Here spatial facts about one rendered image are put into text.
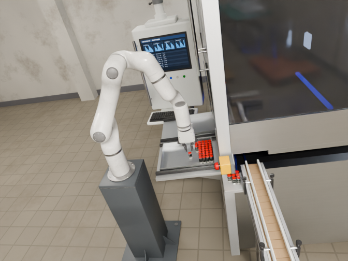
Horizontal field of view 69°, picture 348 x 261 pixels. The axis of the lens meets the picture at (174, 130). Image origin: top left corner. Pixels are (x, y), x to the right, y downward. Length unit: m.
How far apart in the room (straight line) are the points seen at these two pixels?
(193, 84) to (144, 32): 0.60
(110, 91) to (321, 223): 1.60
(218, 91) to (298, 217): 1.08
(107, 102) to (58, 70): 4.25
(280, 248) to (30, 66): 5.47
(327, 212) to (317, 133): 0.67
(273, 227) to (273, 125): 0.48
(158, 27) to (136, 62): 0.90
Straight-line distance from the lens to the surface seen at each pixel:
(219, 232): 2.33
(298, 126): 1.41
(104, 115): 1.43
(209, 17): 1.10
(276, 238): 1.21
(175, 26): 2.13
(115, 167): 1.64
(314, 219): 2.00
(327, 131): 1.49
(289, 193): 1.73
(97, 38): 4.99
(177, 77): 2.25
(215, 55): 1.14
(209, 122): 1.96
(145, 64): 1.29
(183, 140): 1.53
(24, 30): 5.66
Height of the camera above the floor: 1.94
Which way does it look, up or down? 33 degrees down
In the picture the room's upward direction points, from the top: 13 degrees counter-clockwise
